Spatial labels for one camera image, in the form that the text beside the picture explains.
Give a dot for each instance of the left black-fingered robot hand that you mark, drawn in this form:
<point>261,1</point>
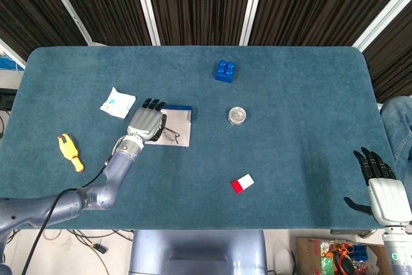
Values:
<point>145,122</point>

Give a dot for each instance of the right black-fingered robot hand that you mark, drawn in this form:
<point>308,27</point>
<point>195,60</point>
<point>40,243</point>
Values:
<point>389,201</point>

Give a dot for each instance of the wire-rimmed eyeglasses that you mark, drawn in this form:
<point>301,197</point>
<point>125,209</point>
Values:
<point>171,134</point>

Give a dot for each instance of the blue glasses case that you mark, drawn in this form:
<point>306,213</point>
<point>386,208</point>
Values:
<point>180,120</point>

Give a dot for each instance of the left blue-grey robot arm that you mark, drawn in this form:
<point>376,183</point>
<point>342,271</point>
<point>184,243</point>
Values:
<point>119,172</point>

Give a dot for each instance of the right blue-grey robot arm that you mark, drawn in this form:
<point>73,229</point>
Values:
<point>399,252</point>

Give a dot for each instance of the cardboard box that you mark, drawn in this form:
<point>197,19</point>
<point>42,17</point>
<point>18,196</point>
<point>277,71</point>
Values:
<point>309,255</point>

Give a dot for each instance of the white tissue packet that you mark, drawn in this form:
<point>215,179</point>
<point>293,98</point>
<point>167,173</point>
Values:
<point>117,103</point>

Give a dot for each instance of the small blue plastic bin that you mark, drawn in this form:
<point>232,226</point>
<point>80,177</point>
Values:
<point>360,252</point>

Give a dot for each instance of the person's leg in jeans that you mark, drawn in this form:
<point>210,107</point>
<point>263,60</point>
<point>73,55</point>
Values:
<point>399,120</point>

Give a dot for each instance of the yellow rubber chicken toy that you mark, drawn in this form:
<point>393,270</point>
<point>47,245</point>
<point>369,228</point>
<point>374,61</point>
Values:
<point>69,152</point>

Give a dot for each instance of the green packet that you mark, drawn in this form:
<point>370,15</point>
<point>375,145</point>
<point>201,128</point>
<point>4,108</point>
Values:
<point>329,264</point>

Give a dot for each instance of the clear round jar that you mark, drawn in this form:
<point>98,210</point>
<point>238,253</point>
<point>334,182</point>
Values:
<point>237,116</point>

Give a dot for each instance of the blue building block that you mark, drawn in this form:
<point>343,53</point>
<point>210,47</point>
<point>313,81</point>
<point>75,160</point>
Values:
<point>225,72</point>

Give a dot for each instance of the red and white block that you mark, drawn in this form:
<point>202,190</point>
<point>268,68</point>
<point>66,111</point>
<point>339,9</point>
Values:
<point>243,183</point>

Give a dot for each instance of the teal table cloth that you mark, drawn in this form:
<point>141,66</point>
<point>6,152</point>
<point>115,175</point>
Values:
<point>289,127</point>

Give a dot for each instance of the dark brown curtain panel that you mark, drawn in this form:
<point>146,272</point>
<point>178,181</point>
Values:
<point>315,1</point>
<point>106,1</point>
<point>199,1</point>
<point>22,4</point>
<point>394,59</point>

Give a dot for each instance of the small black floor device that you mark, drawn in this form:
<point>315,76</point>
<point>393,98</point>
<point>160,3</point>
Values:
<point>101,249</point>

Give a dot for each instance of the blue-grey robot torso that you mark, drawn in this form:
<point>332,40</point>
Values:
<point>198,252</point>

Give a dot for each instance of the blue plastic tray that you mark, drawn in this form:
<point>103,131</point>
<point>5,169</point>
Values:
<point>8,62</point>

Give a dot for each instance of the grey metal table bracket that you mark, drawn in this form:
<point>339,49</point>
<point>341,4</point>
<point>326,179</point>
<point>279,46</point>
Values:
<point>347,232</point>

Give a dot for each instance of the white partition post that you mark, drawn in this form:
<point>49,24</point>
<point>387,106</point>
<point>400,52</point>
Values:
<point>146,4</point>
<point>66,4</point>
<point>252,4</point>
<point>383,17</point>
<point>11,53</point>

